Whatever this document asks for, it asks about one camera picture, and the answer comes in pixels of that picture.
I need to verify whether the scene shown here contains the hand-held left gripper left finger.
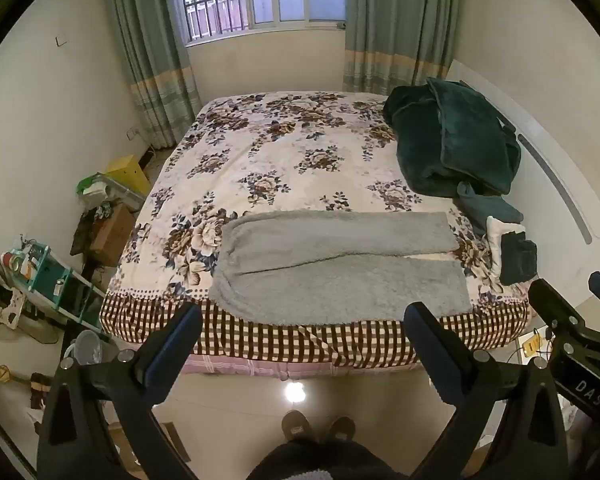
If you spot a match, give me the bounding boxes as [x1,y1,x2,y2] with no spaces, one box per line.
[36,302,204,480]

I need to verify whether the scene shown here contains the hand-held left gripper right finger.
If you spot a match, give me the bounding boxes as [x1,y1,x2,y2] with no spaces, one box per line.
[403,302,570,480]

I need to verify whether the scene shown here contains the grey fleece pants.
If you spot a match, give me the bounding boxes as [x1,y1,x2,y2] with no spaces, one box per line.
[209,210,473,325]

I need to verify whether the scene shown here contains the small dark green folded cloth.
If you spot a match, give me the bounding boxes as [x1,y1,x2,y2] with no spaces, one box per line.
[499,232,538,286]

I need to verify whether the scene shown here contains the grey bucket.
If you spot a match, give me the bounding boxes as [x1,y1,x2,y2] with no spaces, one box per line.
[61,329,104,367]

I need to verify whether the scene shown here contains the white cloth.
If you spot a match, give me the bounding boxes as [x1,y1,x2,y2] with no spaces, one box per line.
[485,215,527,283]

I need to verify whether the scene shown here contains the teal cloth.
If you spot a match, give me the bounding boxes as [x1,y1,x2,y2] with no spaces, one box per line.
[454,181,525,236]

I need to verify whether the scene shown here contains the person's right shoe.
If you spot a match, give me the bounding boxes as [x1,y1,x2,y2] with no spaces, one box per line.
[325,415,356,443]

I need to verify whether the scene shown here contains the person's shoe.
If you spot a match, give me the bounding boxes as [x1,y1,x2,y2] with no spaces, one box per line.
[325,415,356,443]
[281,410,312,444]

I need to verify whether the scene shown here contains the cardboard box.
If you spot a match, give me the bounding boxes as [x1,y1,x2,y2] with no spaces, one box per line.
[89,205,137,267]

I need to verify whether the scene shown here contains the teal shelf rack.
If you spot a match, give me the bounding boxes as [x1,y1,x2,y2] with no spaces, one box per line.
[2,240,106,332]

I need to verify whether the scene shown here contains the white headboard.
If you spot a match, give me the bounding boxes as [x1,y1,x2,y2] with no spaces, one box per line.
[445,59,600,273]

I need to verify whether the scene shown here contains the person's left shoe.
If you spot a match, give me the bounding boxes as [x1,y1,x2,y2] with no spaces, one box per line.
[281,410,312,444]

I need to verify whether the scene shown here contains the black keyboard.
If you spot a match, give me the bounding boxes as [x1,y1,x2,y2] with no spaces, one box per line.
[69,205,101,257]

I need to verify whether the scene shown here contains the person's dark clothing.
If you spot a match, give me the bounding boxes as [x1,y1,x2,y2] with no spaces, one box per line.
[244,437,407,480]

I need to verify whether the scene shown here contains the clear plastic bin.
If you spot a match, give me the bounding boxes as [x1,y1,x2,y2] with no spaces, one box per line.
[76,172,145,211]

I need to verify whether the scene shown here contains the yellow box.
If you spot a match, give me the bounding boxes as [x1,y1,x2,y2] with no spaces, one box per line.
[104,154,152,197]

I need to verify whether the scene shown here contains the dark green plush blanket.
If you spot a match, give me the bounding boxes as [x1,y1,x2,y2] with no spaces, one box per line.
[382,77,522,198]

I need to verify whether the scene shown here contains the bed with floral blanket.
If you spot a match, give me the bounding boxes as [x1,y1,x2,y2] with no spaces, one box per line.
[100,91,533,377]

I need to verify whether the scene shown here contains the green striped curtain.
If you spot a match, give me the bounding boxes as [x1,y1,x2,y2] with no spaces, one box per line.
[102,0,203,151]
[342,0,462,95]

